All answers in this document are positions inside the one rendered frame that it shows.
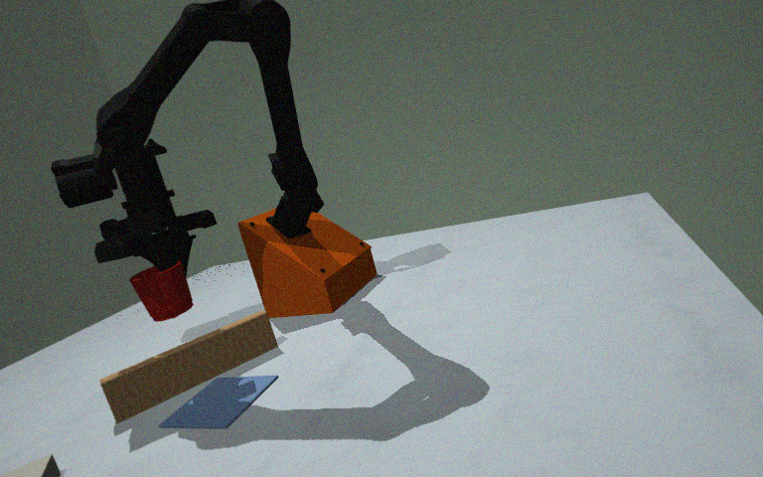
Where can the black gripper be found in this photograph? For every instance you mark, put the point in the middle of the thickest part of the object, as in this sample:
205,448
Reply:
152,211

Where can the brown rectangular bar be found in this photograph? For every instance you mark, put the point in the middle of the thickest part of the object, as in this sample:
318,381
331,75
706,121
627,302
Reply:
157,379

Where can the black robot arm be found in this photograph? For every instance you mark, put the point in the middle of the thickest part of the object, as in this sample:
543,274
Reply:
125,121

